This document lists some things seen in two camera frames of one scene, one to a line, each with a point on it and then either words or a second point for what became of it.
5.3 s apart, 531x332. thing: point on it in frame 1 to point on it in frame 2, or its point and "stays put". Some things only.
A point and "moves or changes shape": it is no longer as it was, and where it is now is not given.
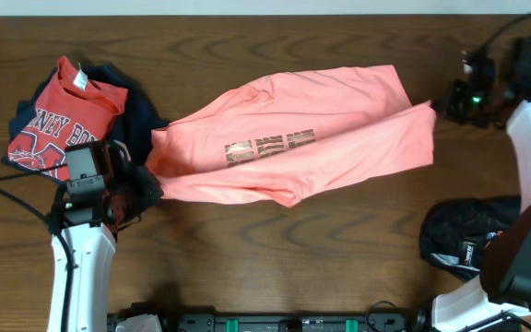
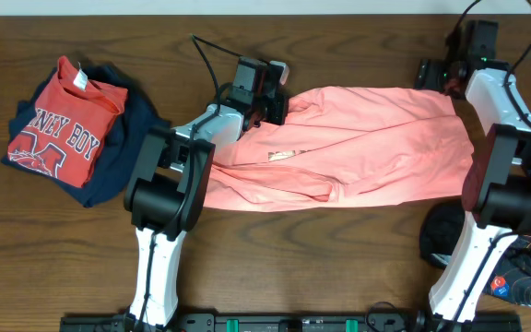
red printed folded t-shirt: [72, 108] stays put
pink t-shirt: [269, 139] moves or changes shape
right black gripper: [448, 103] to [427, 74]
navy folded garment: [132, 128] stays put
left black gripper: [150, 185] to [281, 110]
